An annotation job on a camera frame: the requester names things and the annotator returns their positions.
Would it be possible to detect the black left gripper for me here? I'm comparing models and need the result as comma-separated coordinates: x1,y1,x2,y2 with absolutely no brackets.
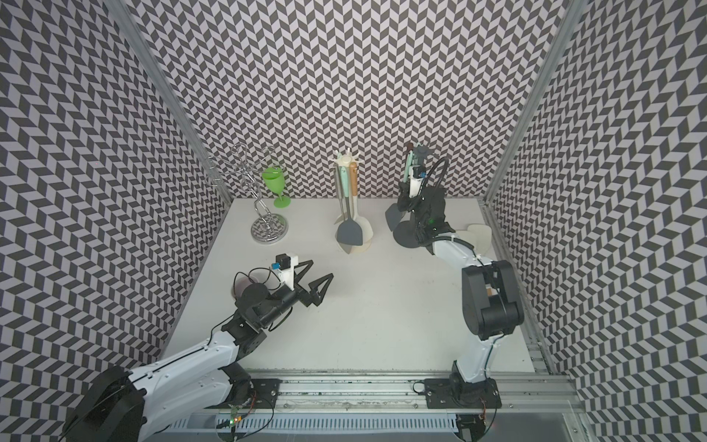
260,260,333,329

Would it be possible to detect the white spatula wooden handle rack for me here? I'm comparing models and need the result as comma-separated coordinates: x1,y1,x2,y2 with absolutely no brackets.
349,161,373,242

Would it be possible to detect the cream utensil rack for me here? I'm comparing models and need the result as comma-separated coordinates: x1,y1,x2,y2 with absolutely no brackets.
333,151,373,254

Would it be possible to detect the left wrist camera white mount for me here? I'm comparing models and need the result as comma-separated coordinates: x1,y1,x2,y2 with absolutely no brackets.
272,253,299,290

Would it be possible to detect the cream spatula cream handle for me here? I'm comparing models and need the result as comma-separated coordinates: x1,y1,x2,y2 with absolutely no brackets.
333,166,346,224

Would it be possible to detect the grey spatula mint handle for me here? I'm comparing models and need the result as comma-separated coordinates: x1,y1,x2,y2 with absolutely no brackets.
385,156,414,231

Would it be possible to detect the grey turner mint handle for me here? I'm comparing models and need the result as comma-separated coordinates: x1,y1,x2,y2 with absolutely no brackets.
336,166,363,246

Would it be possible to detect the pink ceramic cup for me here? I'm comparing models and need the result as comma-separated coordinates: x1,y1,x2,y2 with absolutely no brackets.
230,285,241,303

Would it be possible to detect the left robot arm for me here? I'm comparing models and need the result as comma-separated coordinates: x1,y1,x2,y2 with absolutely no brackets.
60,253,334,441

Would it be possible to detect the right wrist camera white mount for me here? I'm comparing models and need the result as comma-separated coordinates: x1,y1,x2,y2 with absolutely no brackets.
409,171,426,198

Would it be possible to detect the chrome wire glass rack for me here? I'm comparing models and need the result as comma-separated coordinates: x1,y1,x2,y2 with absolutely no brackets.
208,143,288,245

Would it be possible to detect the dark grey utensil rack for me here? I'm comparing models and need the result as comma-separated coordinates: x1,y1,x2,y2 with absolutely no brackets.
392,144,435,250

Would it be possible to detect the steel spoon brown handle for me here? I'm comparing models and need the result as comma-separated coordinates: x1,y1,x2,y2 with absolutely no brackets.
404,142,414,168

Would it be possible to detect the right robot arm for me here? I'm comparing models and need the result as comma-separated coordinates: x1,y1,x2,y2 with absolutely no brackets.
398,158,525,408

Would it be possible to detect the metal base rail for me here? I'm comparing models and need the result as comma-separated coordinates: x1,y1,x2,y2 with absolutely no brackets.
158,370,596,441

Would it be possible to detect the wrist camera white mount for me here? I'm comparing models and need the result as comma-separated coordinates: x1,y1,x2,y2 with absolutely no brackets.
409,171,426,198
272,253,299,290

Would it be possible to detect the green plastic goblet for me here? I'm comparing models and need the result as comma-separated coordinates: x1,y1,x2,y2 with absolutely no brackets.
261,167,291,208

